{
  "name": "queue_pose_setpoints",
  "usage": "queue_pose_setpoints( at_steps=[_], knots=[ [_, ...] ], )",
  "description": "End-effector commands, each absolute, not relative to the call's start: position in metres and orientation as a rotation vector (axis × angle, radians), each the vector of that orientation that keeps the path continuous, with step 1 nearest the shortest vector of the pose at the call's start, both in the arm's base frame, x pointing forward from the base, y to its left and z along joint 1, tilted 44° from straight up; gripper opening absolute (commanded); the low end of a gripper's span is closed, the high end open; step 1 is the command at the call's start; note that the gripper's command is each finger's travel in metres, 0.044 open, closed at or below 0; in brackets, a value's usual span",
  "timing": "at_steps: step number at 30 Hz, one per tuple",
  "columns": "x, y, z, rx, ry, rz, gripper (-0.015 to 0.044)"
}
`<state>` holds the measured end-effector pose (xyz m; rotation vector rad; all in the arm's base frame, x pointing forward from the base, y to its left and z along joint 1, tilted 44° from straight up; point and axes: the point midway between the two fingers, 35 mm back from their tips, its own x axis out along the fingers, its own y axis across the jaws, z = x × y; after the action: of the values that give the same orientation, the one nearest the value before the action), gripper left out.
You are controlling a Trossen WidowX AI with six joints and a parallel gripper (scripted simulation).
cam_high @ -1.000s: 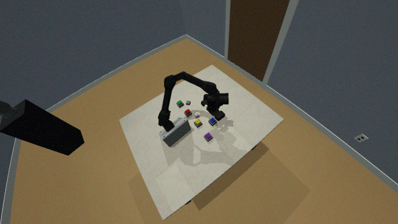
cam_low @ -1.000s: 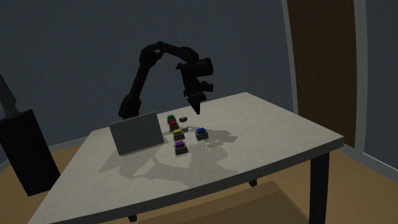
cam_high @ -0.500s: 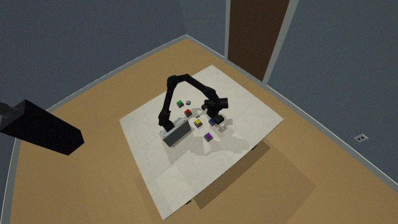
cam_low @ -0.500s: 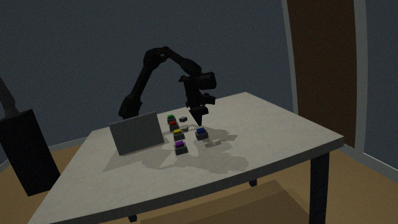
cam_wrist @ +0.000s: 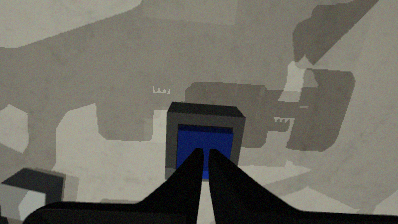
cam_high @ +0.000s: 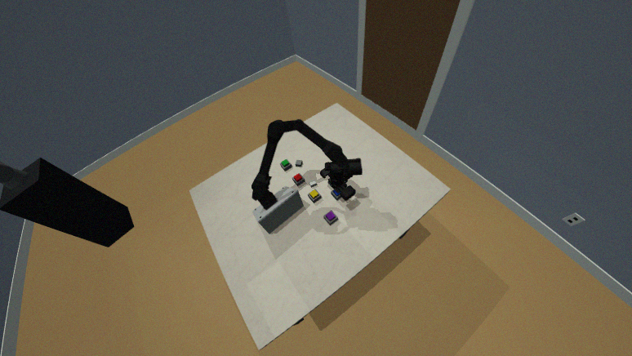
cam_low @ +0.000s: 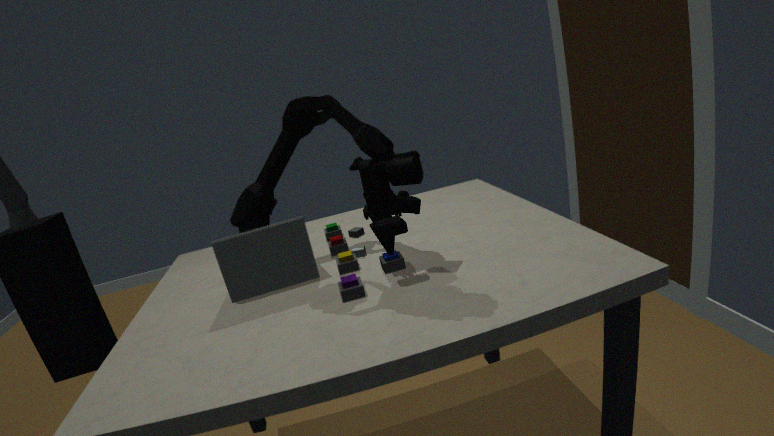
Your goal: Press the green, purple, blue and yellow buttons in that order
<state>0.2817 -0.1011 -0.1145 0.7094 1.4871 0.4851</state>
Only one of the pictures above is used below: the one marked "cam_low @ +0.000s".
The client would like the green button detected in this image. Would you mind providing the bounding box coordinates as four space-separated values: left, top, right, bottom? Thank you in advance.
324 223 343 242

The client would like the yellow button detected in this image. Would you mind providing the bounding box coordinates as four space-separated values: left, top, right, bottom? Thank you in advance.
335 250 360 275

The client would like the blue button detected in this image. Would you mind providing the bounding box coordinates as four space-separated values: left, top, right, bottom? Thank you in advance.
379 250 406 274

